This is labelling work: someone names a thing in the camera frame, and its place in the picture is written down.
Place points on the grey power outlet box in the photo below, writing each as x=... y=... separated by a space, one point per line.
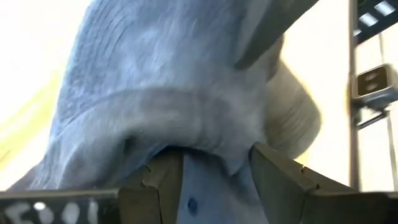
x=373 y=84

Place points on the black vertical metal post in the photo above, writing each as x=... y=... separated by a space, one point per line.
x=354 y=140

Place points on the black ceiling frame with lights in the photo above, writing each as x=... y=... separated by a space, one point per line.
x=376 y=15

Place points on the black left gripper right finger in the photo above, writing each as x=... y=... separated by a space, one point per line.
x=286 y=193

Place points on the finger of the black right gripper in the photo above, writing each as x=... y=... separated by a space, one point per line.
x=267 y=34

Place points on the blue denim bucket hat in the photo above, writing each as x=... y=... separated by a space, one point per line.
x=155 y=77

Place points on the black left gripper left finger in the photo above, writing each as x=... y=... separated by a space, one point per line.
x=146 y=199

